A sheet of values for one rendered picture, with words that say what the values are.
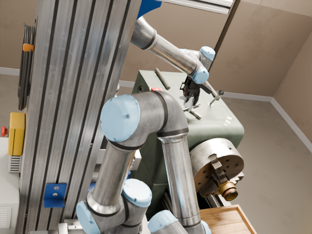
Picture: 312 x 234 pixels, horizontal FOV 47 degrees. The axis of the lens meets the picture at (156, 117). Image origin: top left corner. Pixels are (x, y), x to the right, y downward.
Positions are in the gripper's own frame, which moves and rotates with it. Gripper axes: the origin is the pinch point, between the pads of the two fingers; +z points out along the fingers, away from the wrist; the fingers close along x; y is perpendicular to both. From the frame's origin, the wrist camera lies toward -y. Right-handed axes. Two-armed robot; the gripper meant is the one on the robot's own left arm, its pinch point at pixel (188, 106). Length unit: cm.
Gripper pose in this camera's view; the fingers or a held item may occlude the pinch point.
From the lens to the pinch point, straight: 198.9
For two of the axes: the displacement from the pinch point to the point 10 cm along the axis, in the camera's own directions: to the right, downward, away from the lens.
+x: 3.5, 6.3, -6.9
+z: -2.9, 7.7, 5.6
